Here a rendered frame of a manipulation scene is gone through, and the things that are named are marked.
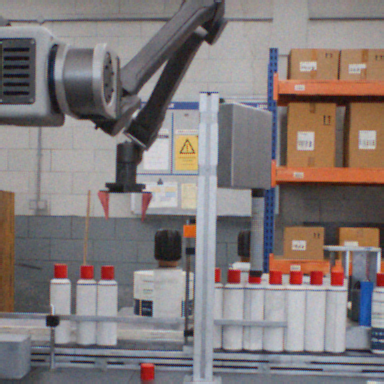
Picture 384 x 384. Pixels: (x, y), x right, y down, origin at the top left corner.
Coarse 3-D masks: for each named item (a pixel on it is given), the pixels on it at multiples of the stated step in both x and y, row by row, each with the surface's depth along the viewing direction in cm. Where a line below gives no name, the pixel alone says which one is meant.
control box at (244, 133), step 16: (224, 112) 160; (240, 112) 161; (256, 112) 166; (224, 128) 160; (240, 128) 161; (256, 128) 166; (224, 144) 161; (240, 144) 161; (256, 144) 167; (224, 160) 161; (240, 160) 162; (256, 160) 167; (224, 176) 161; (240, 176) 162; (256, 176) 168
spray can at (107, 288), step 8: (104, 272) 179; (112, 272) 179; (104, 280) 179; (112, 280) 180; (104, 288) 178; (112, 288) 179; (104, 296) 178; (112, 296) 179; (104, 304) 178; (112, 304) 179; (104, 312) 178; (112, 312) 179; (104, 328) 179; (112, 328) 179; (104, 336) 179; (112, 336) 179; (104, 344) 179; (112, 344) 180
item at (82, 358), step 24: (48, 360) 178; (72, 360) 177; (120, 360) 176; (144, 360) 176; (168, 360) 176; (192, 360) 176; (216, 360) 175; (240, 360) 175; (264, 360) 175; (288, 360) 174; (312, 360) 174; (336, 360) 173; (360, 360) 173
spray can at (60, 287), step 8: (56, 264) 180; (64, 264) 181; (56, 272) 180; (64, 272) 180; (56, 280) 180; (64, 280) 180; (56, 288) 179; (64, 288) 179; (56, 296) 179; (64, 296) 180; (56, 304) 179; (64, 304) 180; (56, 312) 179; (64, 312) 180; (64, 320) 180; (56, 328) 180; (64, 328) 180; (56, 336) 180; (64, 336) 180; (56, 344) 180; (64, 344) 180
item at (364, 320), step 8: (368, 280) 181; (368, 288) 180; (360, 296) 182; (368, 296) 181; (360, 304) 182; (368, 304) 181; (360, 312) 182; (368, 312) 181; (360, 320) 182; (368, 320) 181
